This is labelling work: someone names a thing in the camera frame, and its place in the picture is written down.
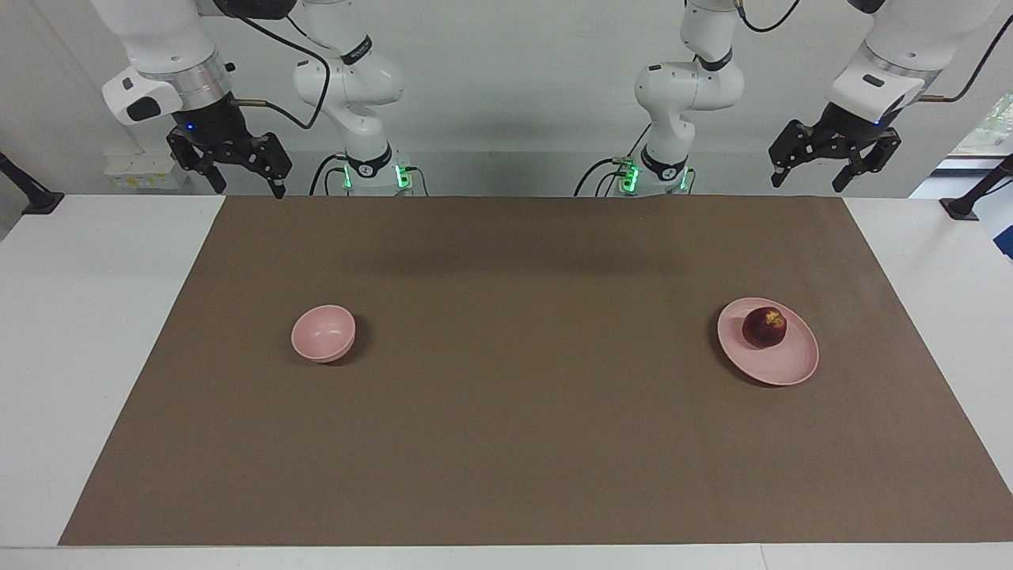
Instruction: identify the pink bowl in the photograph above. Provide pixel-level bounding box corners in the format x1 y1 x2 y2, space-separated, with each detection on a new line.
290 305 357 364

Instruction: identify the pink plate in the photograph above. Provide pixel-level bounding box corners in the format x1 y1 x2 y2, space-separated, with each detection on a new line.
717 297 820 387

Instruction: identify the blue and white box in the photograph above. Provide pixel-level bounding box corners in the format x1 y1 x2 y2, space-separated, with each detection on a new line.
975 178 1013 260

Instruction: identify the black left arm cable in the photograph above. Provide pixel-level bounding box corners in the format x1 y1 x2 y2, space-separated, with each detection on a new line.
732 0 1013 104

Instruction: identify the brown table mat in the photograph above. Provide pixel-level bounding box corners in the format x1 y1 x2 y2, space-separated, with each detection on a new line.
59 196 1013 547

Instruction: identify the dark red apple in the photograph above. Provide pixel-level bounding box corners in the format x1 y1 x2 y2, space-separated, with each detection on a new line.
742 307 788 350

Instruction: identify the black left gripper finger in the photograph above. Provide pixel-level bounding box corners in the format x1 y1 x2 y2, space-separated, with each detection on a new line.
769 119 824 188
831 129 903 193

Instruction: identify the black clamp stand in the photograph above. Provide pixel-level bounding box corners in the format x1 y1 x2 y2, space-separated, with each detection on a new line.
940 154 1013 221
0 152 64 216

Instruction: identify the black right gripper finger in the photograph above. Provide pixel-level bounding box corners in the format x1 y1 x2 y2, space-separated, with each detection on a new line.
166 129 228 196
234 131 294 200

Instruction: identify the black base cable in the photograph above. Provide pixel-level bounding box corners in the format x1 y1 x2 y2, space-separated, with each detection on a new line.
309 153 349 196
574 123 654 197

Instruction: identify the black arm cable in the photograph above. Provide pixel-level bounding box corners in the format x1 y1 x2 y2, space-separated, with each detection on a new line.
732 0 1013 104
214 0 332 131

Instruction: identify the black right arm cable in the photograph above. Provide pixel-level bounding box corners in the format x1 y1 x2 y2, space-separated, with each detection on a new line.
214 0 332 131

